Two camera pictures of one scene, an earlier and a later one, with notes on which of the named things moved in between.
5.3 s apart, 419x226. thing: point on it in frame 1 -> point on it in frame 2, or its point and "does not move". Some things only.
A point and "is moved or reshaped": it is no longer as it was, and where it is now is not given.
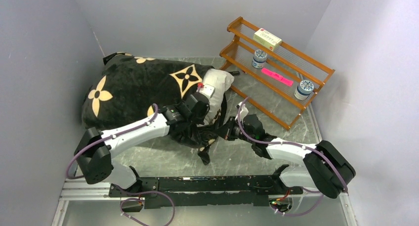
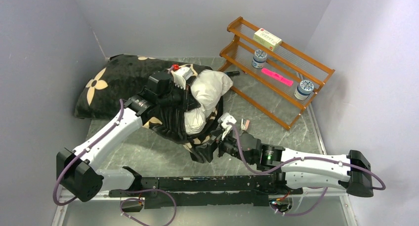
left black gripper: [200, 119] -> [188, 102]
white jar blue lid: [259, 59] does not move
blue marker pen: [235, 72] does not move
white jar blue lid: [304, 89] does not move
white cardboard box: [268, 39] does not move
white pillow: [222, 81] is moved or reshaped
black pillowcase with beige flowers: [126, 86] is moved or reshaped
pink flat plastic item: [277, 77] does not move
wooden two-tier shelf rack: [277, 79] does not move
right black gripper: [230, 126] -> [211, 147]
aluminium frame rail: [85, 202] does not move
